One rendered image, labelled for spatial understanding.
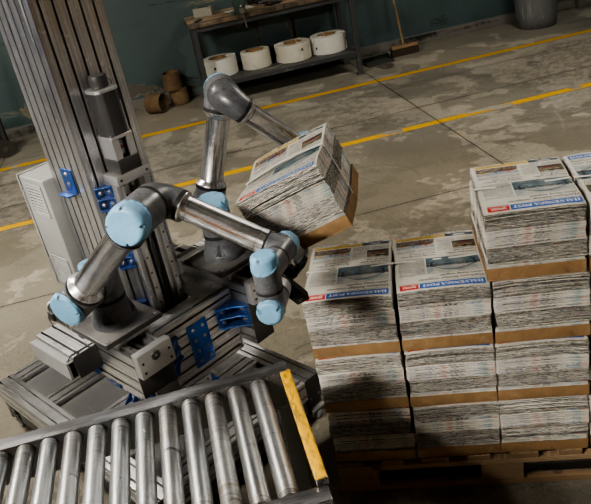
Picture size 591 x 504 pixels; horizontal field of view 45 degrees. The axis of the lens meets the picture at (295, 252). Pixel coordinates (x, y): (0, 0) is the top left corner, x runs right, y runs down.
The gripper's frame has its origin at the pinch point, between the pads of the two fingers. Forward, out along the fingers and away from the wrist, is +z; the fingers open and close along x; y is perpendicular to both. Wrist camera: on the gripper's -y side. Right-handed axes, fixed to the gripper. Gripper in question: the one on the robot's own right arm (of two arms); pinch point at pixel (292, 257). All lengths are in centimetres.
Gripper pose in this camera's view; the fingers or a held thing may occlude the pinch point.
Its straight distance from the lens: 221.2
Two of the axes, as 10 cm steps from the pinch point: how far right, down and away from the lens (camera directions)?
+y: -5.2, -7.8, -3.5
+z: 1.4, -4.8, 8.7
